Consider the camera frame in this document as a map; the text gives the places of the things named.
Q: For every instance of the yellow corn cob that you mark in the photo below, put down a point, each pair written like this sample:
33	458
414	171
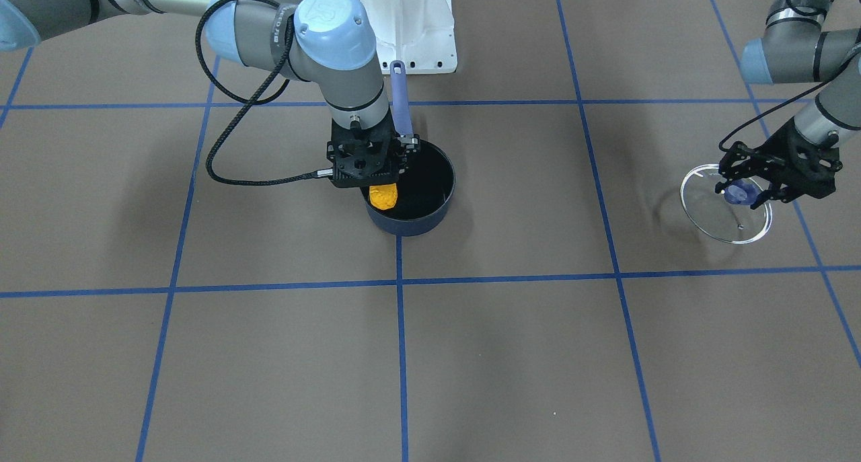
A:
383	196

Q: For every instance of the glass pot lid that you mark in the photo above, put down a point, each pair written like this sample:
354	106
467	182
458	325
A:
726	218

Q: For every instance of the dark blue saucepan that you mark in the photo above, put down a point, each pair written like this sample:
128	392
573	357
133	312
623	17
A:
425	188

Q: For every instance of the brown paper table cover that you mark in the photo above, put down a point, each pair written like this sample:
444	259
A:
564	310

